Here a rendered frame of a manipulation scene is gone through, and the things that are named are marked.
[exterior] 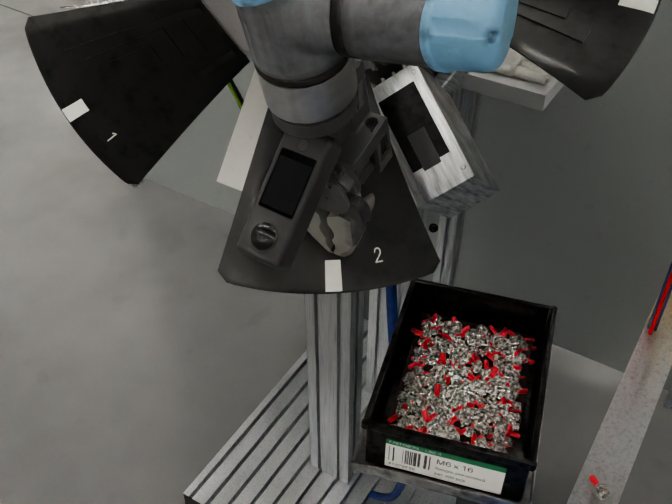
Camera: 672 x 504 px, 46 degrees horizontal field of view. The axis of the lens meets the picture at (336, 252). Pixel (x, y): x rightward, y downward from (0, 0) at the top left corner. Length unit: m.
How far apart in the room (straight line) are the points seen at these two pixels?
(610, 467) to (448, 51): 0.46
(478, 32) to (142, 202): 2.11
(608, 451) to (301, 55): 0.48
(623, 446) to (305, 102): 0.46
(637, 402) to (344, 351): 0.62
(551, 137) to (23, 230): 1.58
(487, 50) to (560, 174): 1.23
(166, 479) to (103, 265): 0.76
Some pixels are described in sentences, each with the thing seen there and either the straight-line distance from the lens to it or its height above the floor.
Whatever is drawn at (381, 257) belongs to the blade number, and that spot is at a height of 0.97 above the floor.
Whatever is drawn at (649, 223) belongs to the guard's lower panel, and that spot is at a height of 0.49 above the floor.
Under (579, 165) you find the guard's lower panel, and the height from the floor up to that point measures 0.57.
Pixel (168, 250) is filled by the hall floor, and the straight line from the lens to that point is 2.35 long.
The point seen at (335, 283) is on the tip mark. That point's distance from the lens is 0.80.
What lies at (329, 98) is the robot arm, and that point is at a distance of 0.60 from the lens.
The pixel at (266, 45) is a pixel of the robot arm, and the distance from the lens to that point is 0.57.
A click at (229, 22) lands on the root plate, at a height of 1.12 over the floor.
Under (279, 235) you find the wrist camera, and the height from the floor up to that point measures 1.09.
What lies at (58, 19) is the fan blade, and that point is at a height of 1.11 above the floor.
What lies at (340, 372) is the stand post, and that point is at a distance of 1.44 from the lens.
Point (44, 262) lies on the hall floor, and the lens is 2.41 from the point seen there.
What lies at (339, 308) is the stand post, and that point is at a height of 0.57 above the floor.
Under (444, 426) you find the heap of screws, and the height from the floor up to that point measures 0.85.
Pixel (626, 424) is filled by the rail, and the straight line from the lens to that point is 0.86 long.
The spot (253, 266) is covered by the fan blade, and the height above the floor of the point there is 0.97.
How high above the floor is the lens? 1.50
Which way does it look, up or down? 41 degrees down
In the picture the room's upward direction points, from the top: straight up
